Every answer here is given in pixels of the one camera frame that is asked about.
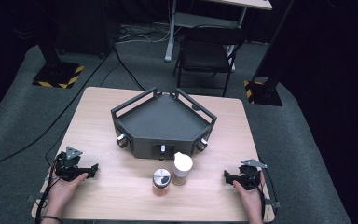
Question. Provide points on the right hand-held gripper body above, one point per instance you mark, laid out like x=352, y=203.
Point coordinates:
x=249, y=177

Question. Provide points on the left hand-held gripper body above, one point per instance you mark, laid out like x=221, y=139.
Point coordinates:
x=68, y=168

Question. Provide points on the silver lid spice jar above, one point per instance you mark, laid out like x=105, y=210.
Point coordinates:
x=161, y=179

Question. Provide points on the black corner shelf rack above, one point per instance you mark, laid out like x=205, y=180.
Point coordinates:
x=164, y=119

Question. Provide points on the person's right hand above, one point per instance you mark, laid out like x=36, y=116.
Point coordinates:
x=254, y=200

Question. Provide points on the person's left hand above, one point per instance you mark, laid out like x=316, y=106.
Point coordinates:
x=62, y=194

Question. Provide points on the grey tape strip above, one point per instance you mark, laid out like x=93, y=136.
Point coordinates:
x=273, y=204
x=32, y=198

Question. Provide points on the black wrist band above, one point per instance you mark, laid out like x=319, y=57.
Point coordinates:
x=56, y=218

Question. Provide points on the hazard striped stand base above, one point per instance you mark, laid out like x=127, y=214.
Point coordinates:
x=57, y=74
x=264, y=93

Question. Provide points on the black folding chair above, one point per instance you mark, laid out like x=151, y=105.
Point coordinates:
x=205, y=56

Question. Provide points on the black stand pole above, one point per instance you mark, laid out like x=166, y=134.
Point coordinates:
x=276, y=46
x=48, y=46

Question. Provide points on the black cabinet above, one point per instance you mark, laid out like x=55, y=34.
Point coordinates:
x=84, y=28

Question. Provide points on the white desk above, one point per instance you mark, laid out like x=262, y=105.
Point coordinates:
x=199, y=20

